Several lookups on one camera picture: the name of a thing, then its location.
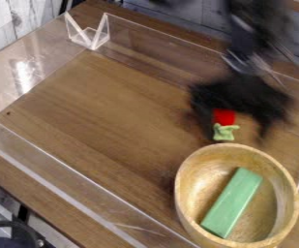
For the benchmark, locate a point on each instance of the brown wooden bowl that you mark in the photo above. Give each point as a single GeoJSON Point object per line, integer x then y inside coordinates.
{"type": "Point", "coordinates": [270, 216]}

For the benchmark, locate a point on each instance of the red knitted strawberry toy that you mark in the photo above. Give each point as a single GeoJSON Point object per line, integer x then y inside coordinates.
{"type": "Point", "coordinates": [225, 124]}

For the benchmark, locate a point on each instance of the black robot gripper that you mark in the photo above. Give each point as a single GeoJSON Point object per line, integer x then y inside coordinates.
{"type": "Point", "coordinates": [244, 94]}

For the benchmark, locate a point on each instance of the green rectangular block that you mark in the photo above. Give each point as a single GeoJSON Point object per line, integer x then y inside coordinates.
{"type": "Point", "coordinates": [233, 201]}

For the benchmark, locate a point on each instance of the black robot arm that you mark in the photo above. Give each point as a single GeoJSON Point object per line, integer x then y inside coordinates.
{"type": "Point", "coordinates": [260, 24]}

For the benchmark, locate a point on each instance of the clear acrylic corner bracket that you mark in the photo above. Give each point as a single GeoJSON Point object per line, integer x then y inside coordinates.
{"type": "Point", "coordinates": [89, 37]}

